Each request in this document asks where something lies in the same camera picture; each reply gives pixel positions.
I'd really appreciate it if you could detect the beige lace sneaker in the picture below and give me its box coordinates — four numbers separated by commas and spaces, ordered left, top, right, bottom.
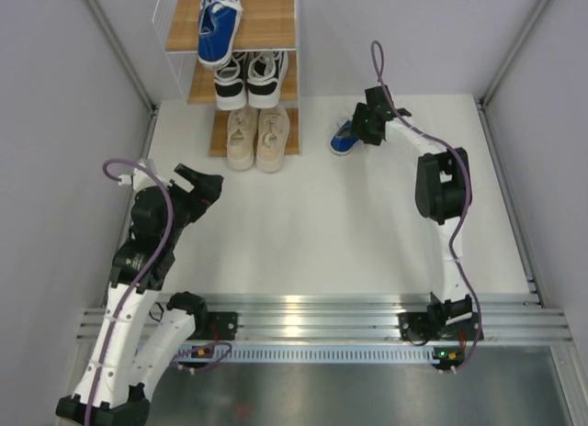
255, 105, 290, 174
226, 106, 258, 171

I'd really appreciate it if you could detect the wooden three-tier shoe shelf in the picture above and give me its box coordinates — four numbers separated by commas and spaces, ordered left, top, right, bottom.
152, 0, 300, 155

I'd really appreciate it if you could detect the black white sneaker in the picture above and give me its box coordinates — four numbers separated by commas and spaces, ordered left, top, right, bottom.
246, 50, 288, 109
214, 52, 249, 111

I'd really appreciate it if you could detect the aluminium mounting rail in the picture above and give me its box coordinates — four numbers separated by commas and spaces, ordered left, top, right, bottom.
75, 292, 573, 349

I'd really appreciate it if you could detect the blue canvas sneaker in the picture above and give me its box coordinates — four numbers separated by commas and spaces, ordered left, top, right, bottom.
329, 119, 359, 156
198, 0, 243, 69

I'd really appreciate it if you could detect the left aluminium frame post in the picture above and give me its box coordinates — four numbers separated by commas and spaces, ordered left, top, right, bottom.
73, 0, 160, 119

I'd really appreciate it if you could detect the right aluminium frame post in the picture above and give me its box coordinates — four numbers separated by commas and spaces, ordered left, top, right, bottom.
477, 0, 564, 115

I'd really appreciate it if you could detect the slotted grey cable duct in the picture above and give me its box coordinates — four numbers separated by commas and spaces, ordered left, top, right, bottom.
174, 344, 440, 364

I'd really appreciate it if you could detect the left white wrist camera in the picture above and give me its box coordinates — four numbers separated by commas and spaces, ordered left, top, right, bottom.
117, 159, 163, 192

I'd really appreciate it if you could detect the aluminium frame post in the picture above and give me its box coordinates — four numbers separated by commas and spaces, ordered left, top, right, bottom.
477, 0, 564, 115
73, 0, 160, 119

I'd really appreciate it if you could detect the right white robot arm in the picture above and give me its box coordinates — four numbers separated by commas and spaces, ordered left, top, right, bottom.
351, 85, 483, 347

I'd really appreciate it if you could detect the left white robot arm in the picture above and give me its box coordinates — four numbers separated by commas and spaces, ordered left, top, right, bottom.
55, 158, 224, 425

